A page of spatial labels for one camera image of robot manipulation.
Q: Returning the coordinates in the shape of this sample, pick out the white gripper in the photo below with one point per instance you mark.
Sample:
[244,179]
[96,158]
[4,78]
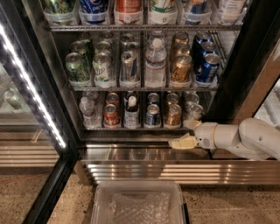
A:
[205,135]

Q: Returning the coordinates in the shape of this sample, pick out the orange soda can front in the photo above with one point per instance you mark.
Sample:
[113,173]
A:
[173,115]

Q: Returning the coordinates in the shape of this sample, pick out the orange soda can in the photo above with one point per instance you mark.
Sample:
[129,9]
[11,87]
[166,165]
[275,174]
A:
[172,98]
[173,115]

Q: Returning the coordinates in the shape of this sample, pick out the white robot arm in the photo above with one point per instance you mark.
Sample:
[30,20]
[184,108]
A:
[251,139]

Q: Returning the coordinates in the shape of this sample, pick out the silver can bottom front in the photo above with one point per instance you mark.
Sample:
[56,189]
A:
[195,112]

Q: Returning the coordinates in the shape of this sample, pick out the silver can bottom rear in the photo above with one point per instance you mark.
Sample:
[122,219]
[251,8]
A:
[190,99]

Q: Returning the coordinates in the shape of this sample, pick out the orange soda can rear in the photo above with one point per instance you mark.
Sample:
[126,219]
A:
[172,98]

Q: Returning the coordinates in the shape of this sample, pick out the blue pepsi can bottom front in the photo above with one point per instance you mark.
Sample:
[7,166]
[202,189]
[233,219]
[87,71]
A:
[152,115]

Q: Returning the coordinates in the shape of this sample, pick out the blue pepsi can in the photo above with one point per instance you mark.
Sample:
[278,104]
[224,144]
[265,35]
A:
[152,115]
[153,98]

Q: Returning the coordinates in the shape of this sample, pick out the blue pepsi can bottom rear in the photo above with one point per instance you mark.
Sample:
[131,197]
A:
[153,98]

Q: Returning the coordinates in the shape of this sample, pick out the gold can middle front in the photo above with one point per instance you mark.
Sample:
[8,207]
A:
[181,68]

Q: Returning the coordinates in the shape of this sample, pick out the gold can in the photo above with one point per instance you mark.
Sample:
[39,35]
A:
[180,37]
[181,68]
[179,48]

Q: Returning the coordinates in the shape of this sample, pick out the blue can middle front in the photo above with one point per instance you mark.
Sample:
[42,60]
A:
[208,68]

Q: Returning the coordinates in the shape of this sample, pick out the red soda can front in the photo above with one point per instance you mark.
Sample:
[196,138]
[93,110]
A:
[111,115]

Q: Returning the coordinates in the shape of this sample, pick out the red soda can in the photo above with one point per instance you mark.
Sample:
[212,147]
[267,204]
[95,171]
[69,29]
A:
[111,115]
[113,98]

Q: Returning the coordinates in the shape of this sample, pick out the red soda can rear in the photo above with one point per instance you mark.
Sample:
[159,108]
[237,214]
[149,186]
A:
[113,98]

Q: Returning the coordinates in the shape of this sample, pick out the silver blue can front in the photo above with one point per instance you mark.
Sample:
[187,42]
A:
[129,67]

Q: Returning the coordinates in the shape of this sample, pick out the silver blue can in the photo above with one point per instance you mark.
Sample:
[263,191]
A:
[124,40]
[129,67]
[134,47]

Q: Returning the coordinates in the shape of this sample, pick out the steel fridge base grille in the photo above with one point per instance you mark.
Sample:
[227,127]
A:
[158,162]

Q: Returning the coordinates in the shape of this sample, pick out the gold can middle rear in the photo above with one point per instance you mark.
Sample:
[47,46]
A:
[180,37]

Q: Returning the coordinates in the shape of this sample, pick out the blue can middle rear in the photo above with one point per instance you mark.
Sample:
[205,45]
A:
[199,38]

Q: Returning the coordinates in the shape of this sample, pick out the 7up can middle front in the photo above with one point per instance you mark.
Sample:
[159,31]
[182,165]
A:
[102,65]

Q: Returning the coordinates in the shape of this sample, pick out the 7up can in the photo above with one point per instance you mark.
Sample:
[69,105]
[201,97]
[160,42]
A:
[109,37]
[103,47]
[102,65]

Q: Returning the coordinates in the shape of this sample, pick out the silver blue can rear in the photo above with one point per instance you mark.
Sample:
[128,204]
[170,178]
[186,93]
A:
[124,40]

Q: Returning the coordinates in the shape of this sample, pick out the blue orange can top shelf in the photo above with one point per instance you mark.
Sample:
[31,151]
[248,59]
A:
[195,11]

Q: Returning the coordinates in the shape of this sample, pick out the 7up can middle rear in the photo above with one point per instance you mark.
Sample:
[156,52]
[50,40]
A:
[109,37]

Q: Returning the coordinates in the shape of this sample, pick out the white bottle top shelf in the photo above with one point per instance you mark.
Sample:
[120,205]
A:
[229,11]

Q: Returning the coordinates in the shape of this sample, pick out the green can middle front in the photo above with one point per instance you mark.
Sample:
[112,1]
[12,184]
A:
[75,67]

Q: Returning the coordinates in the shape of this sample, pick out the green white can top shelf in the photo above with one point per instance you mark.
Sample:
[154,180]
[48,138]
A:
[162,6]

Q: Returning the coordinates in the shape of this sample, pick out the dark glass bottle front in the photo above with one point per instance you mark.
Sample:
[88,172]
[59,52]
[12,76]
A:
[131,114]

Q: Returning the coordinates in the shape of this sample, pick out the dark glass bottle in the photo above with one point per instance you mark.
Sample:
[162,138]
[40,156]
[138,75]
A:
[128,94]
[131,114]

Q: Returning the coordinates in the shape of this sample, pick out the dark glass bottle rear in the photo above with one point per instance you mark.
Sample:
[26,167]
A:
[128,94]

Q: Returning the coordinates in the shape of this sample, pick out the bubble wrap sheet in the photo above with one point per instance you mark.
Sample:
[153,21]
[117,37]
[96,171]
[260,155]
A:
[149,208]

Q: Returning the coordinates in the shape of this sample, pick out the clear water bottle middle front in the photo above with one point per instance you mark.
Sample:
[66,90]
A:
[155,64]

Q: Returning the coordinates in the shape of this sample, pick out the clear water bottle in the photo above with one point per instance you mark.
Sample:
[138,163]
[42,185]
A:
[92,95]
[155,64]
[156,35]
[91,119]

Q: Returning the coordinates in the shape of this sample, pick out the clear water bottle bottom front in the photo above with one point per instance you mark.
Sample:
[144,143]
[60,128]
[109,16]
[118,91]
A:
[91,119]

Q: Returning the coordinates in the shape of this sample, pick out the clear plastic bin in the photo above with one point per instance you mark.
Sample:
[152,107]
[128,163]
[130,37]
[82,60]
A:
[178,213]

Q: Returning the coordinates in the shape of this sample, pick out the clear water bottle bottom rear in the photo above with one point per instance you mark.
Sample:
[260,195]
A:
[92,95]

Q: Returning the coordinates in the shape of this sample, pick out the clear water bottle middle rear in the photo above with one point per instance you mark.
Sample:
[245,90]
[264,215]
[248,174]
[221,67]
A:
[156,35]

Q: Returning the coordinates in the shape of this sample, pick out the bottom wire shelf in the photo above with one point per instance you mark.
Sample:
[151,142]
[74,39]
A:
[138,128]

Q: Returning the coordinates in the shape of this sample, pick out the wire shelf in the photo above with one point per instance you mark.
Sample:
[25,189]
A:
[142,27]
[144,89]
[138,128]

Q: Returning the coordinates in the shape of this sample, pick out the middle wire shelf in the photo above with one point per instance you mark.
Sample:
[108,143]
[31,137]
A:
[144,89]

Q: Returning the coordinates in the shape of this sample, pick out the top wire shelf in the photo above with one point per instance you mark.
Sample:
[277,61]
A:
[142,27]

